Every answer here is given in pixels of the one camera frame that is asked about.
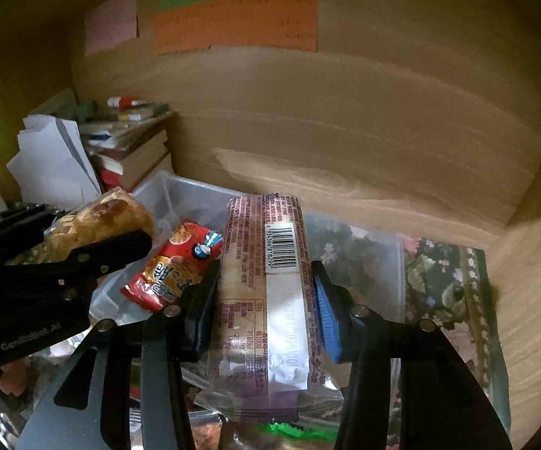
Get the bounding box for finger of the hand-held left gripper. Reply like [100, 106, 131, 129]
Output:
[0, 229, 154, 306]
[0, 202, 67, 263]

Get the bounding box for clear plastic container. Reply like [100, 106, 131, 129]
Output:
[87, 170, 408, 387]

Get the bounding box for red snack packet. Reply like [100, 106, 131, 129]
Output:
[120, 218, 225, 313]

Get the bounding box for orange brown snack packet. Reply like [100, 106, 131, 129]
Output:
[190, 411, 225, 450]

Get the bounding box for green wrapper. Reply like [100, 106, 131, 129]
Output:
[255, 423, 343, 442]

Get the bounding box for white red glue stick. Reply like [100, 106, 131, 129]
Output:
[107, 96, 153, 108]

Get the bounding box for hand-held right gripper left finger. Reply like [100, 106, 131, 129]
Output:
[15, 260, 223, 450]

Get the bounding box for white folded papers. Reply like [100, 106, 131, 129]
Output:
[6, 114, 103, 213]

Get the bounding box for dark floral cloth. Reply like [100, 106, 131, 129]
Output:
[308, 216, 511, 434]

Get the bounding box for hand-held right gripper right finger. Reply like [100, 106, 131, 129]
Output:
[309, 260, 511, 450]

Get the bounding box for stack of books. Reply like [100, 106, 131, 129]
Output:
[79, 98, 176, 194]

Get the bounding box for orange sticky note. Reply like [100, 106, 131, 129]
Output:
[152, 0, 319, 56]

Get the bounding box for clear bread packet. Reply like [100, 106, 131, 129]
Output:
[43, 186, 157, 263]

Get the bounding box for clear biscuit packet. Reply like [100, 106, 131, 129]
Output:
[194, 192, 346, 425]

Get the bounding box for pink sticky note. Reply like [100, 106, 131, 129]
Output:
[84, 0, 139, 56]

